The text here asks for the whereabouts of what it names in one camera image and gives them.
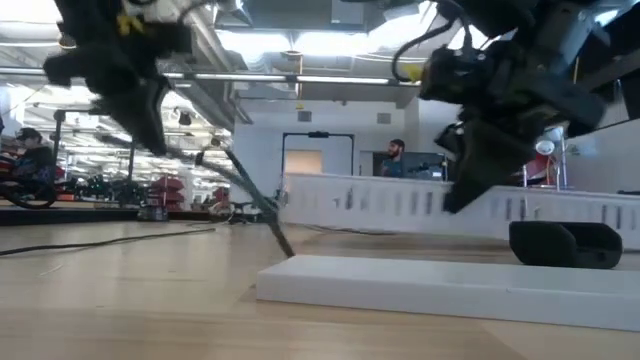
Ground clear safety glasses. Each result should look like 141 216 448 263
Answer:
214 199 274 225

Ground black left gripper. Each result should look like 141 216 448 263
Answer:
42 43 174 158

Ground metal shelf rack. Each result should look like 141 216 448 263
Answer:
519 127 569 192

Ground red storage bin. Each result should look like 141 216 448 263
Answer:
514 152 551 187

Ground grey metal machine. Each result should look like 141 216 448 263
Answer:
402 152 449 181

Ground black background station frame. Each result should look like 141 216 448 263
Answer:
279 131 355 176
52 108 139 201

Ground yellow hanging ceiling cord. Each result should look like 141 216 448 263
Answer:
292 49 306 111

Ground long ceiling strip light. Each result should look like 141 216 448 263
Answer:
0 67 421 87

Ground thin black cable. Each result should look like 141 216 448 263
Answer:
194 147 297 260

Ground silver ventilation duct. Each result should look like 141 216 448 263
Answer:
149 0 254 132

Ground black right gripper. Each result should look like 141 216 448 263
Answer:
418 43 607 215

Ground white duct cover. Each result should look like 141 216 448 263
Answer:
255 253 640 334

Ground white slotted wiring duct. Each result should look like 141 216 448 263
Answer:
278 172 640 251

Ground person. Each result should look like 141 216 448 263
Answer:
10 127 57 186
378 138 407 179

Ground small black rounded block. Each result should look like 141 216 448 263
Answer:
508 220 624 270

